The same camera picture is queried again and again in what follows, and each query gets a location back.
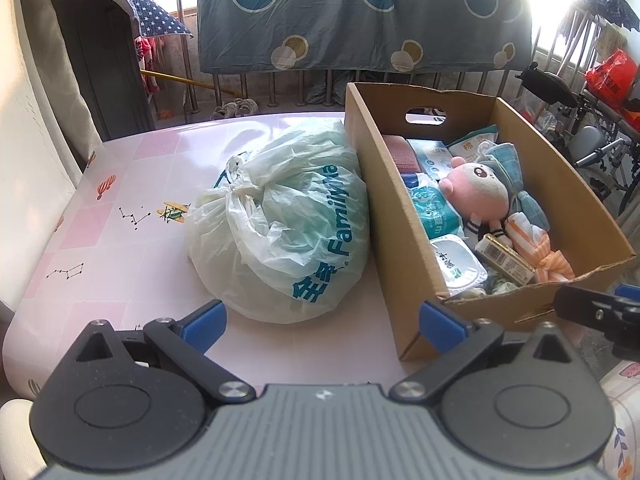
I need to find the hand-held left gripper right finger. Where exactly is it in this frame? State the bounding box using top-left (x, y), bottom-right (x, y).
top-left (389, 299), bottom-right (577, 404)

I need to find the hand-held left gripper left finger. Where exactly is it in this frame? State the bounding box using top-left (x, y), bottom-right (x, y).
top-left (74, 299), bottom-right (255, 404)

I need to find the cardboard box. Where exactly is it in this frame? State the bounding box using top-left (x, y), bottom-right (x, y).
top-left (343, 82), bottom-right (637, 362)

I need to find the pale green plastic bag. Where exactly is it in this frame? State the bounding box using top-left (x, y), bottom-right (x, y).
top-left (184, 117), bottom-right (372, 324)

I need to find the pink plush doll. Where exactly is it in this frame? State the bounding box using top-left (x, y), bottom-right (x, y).
top-left (437, 141), bottom-right (552, 250)

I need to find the white and teal box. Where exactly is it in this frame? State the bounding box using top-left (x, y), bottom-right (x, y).
top-left (406, 139), bottom-right (454, 182)

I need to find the white yogurt cup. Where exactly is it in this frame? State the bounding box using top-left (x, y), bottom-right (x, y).
top-left (429, 234), bottom-right (489, 297)

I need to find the orange striped towel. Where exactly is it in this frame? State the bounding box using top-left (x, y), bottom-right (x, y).
top-left (504, 211), bottom-right (577, 285)

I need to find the floral cloth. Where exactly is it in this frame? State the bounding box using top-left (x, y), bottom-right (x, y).
top-left (599, 359), bottom-right (640, 480)

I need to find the teal wipes pack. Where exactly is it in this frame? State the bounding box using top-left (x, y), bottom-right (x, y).
top-left (406, 182), bottom-right (462, 241)

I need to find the wheelchair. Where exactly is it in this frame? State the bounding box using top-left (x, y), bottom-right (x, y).
top-left (569, 89), bottom-right (640, 203)

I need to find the pink textured pad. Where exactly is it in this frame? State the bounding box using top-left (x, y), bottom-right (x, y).
top-left (384, 134), bottom-right (424, 174)

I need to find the white and teal packet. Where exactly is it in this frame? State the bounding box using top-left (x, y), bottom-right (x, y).
top-left (446, 126), bottom-right (499, 162)

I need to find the red plastic bag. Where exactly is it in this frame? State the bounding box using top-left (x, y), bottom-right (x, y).
top-left (584, 48), bottom-right (640, 107)

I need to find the black wheelchair seat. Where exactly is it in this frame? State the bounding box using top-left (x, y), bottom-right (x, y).
top-left (516, 62), bottom-right (582, 109)

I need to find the yellow stick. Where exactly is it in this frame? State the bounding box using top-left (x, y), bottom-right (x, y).
top-left (140, 69), bottom-right (236, 96)

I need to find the grey cloth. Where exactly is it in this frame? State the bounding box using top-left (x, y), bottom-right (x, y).
top-left (304, 70), bottom-right (347, 107)

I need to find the dark cabinet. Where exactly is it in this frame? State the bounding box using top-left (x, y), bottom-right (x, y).
top-left (50, 0), bottom-right (157, 142)

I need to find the pink hanging cloth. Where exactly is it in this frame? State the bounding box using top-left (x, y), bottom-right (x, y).
top-left (94, 0), bottom-right (163, 95)

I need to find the cream cloth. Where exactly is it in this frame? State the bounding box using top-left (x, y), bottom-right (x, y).
top-left (21, 0), bottom-right (105, 163)

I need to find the blue hanging cloth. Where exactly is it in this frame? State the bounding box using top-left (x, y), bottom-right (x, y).
top-left (579, 0), bottom-right (637, 29)

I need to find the navy star-print cloth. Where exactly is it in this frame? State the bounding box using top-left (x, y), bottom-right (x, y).
top-left (110, 0), bottom-right (194, 39)

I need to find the grey bedsheet with circles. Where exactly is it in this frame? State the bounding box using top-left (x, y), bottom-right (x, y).
top-left (197, 0), bottom-right (534, 74)

